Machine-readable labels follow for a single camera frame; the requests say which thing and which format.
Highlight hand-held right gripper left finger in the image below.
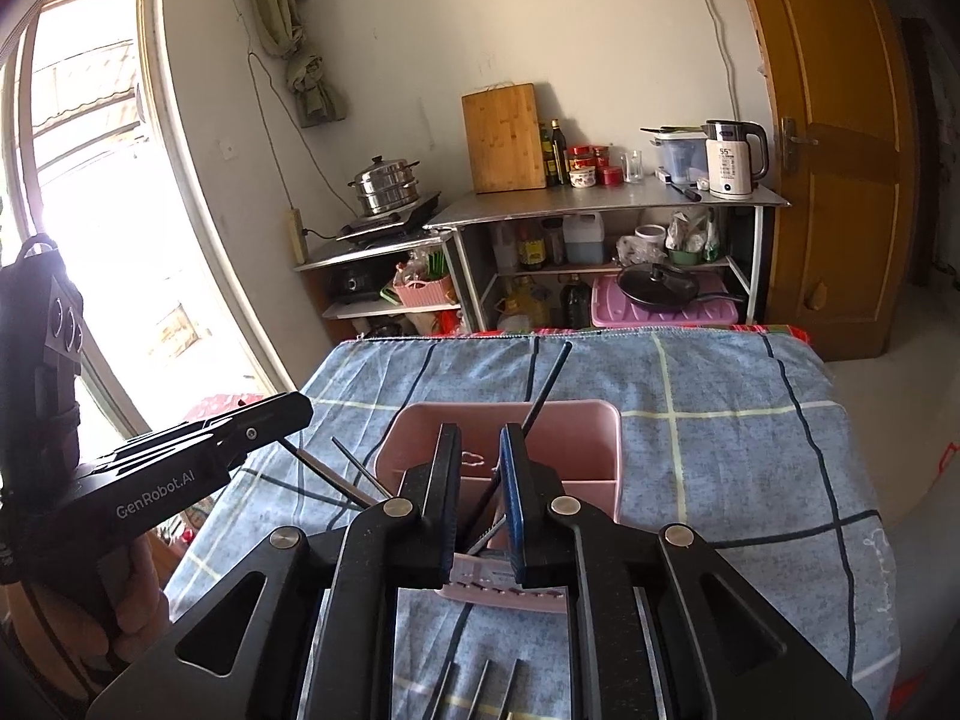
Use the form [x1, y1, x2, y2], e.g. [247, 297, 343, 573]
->
[86, 422, 462, 720]

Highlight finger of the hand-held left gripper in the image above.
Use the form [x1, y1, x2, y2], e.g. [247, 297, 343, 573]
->
[88, 390, 314, 476]

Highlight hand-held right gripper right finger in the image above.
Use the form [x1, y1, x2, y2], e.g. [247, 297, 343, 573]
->
[499, 422, 875, 720]

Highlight pink utensil basket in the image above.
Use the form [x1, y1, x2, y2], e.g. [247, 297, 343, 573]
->
[373, 400, 623, 605]

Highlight black chopstick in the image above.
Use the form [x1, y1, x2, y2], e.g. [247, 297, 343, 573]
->
[280, 437, 378, 507]
[331, 437, 394, 502]
[463, 342, 575, 552]

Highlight row of chopsticks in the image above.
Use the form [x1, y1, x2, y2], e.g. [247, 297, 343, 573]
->
[420, 656, 530, 720]

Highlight person's left hand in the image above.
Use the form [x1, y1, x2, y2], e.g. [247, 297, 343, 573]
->
[97, 536, 177, 672]

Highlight red patterned rug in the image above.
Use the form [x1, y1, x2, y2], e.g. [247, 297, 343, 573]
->
[183, 391, 265, 422]

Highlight black kitchen appliance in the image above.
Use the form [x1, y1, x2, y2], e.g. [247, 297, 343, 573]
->
[330, 266, 384, 302]

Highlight yellow cooking oil bottle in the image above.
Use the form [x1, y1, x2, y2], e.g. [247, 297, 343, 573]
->
[498, 277, 560, 333]

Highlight beige power strip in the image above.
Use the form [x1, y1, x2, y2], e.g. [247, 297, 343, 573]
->
[284, 208, 309, 266]

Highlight dark vinegar bottle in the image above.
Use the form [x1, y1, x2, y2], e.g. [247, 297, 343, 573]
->
[561, 274, 594, 330]

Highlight low steel rack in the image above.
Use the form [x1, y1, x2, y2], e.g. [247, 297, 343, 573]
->
[292, 231, 463, 338]

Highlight blue checked tablecloth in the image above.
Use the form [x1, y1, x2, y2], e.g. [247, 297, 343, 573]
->
[161, 330, 905, 720]

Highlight pink storage box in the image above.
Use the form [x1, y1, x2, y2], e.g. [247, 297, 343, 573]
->
[591, 274, 737, 329]

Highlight small pink basket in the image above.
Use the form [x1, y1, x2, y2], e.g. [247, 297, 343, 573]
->
[388, 272, 459, 309]

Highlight black cooktop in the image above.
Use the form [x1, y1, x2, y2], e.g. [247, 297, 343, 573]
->
[336, 191, 443, 242]

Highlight clear plastic bottle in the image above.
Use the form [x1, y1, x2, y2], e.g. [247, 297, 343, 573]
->
[491, 225, 519, 275]

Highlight yellow label sauce bottle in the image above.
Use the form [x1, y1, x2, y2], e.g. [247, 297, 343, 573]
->
[517, 221, 548, 272]

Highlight black lidded frying pan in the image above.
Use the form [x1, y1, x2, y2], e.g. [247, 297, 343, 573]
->
[615, 262, 745, 313]

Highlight white plastic jug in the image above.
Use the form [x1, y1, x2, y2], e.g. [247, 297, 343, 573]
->
[562, 213, 608, 266]

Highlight steel steamer pot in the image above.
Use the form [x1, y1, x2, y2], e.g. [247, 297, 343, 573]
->
[347, 154, 422, 215]

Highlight metal kitchen shelf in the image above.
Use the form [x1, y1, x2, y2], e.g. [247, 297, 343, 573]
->
[424, 187, 793, 335]

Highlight colourful printed cloth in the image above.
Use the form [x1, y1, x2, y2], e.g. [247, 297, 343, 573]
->
[450, 323, 815, 343]

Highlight white plastic bags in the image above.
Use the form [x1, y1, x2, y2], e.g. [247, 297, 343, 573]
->
[666, 208, 725, 266]

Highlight wooden cutting board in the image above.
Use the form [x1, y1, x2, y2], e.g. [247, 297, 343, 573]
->
[461, 82, 547, 194]

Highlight clear plastic container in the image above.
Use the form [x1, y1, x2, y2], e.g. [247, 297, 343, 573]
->
[649, 127, 710, 185]

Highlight white electric kettle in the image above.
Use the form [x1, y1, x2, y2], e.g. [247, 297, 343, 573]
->
[703, 120, 770, 202]

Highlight wrapped air conditioner pipe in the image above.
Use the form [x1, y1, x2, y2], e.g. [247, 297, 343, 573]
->
[244, 0, 350, 125]

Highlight wooden door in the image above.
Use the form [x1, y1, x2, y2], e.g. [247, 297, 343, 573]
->
[731, 0, 920, 362]

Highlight white window frame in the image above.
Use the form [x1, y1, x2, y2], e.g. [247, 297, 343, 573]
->
[0, 0, 302, 466]

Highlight black handled knife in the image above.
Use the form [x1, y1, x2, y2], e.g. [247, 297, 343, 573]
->
[657, 172, 704, 203]

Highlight metal door handle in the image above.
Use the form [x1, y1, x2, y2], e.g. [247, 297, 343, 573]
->
[780, 118, 821, 170]

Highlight black wall cable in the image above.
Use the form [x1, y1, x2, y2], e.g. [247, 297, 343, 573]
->
[681, 0, 740, 122]

